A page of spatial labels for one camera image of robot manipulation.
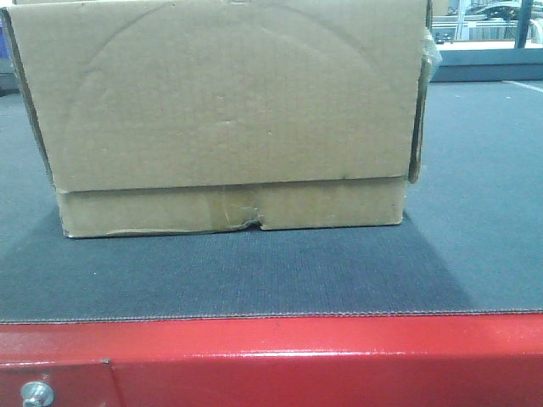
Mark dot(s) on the silver bolt on frame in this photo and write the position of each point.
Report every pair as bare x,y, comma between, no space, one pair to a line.
37,394

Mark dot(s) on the brown cardboard carton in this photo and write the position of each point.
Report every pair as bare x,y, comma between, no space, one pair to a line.
181,117

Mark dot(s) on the grey conveyor far rail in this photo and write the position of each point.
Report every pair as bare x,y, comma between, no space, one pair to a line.
514,64

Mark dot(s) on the grey conveyor belt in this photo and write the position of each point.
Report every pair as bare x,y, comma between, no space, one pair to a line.
470,241

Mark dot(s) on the red conveyor frame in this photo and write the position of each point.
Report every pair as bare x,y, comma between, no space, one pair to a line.
455,360

